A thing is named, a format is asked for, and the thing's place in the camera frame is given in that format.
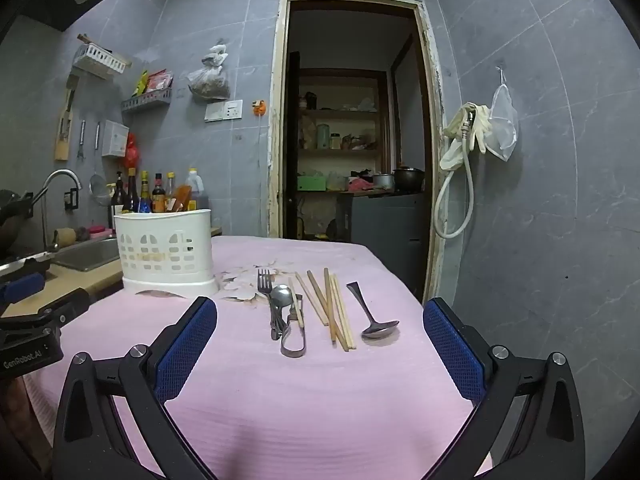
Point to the white rubber gloves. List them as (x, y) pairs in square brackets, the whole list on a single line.
[(465, 120)]

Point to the white wall switch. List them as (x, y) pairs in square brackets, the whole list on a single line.
[(214, 111)]

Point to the pink cloth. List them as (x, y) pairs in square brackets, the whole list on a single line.
[(359, 185)]

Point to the hanging mesh strainer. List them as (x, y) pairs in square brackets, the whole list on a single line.
[(100, 190)]

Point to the clear bottle yellow cap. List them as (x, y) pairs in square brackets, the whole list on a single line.
[(171, 182)]

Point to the green snack packet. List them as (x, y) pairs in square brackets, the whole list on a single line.
[(142, 82)]

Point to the metal fork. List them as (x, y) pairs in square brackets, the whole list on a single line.
[(264, 285)]

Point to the steel wool scrubber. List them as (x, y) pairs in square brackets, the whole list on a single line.
[(81, 234)]

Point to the hanging wooden board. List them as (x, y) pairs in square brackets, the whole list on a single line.
[(64, 130)]

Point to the white wall outlet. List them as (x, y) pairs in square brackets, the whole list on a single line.
[(233, 109)]

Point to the black pot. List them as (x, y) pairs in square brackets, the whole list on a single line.
[(409, 179)]

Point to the black wall hook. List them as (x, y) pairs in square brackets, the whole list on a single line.
[(71, 198)]

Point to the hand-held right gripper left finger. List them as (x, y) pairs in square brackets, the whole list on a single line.
[(187, 350)]

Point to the soy sauce bottle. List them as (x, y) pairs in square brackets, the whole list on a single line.
[(131, 195)]

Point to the grey cabinet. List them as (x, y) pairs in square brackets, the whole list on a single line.
[(385, 230)]

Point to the stainless steel sink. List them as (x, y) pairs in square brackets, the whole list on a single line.
[(90, 255)]

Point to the wooden storage shelf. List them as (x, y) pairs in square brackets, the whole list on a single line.
[(340, 110)]

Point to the red snack packet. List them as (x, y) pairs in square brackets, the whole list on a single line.
[(160, 80)]

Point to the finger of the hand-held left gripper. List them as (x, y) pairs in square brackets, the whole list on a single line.
[(55, 310), (22, 286)]

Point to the orange wall hook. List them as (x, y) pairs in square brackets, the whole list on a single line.
[(259, 107)]

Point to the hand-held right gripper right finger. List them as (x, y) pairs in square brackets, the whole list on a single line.
[(452, 355)]

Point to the large metal spoon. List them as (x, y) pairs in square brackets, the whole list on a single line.
[(380, 330)]

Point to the loofah sponge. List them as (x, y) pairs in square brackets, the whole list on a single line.
[(64, 236)]

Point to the metal peeler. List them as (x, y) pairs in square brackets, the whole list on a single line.
[(82, 135), (286, 345)]

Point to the black wok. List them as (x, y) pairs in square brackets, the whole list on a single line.
[(12, 220)]

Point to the white wall box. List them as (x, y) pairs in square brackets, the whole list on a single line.
[(116, 139)]

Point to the dark pump bottle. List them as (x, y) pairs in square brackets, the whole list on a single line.
[(117, 200)]

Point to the pink soap dish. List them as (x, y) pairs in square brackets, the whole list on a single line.
[(102, 231)]

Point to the hanging clear plastic bag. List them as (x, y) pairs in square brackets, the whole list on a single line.
[(210, 82)]

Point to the orange spice packet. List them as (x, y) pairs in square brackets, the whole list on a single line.
[(182, 199)]

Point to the cooking oil jug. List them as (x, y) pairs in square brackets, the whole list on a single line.
[(196, 185)]

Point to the dark bottle yellow cap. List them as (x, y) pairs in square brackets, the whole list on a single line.
[(145, 190)]

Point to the red plastic bag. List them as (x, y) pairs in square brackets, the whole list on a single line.
[(132, 152)]

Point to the small metal spoon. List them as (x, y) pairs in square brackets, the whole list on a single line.
[(281, 294)]

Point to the clear utensil holder cup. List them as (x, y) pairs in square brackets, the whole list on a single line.
[(165, 225)]

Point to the silver pot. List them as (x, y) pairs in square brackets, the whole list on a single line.
[(383, 181)]

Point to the grey wall shelf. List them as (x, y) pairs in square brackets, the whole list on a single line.
[(147, 101)]

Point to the dark bottle red cap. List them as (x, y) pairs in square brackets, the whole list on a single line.
[(158, 197)]

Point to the white mesh bag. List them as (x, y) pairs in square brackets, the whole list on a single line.
[(504, 125)]

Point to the pink tablecloth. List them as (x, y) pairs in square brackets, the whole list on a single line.
[(280, 400)]

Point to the chrome faucet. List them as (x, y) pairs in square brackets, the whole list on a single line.
[(62, 174)]

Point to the white wall basket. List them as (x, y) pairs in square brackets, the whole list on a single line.
[(100, 60)]

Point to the hanging metal peeler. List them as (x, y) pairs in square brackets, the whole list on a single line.
[(82, 135)]

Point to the wooden door frame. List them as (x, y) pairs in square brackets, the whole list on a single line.
[(278, 110)]

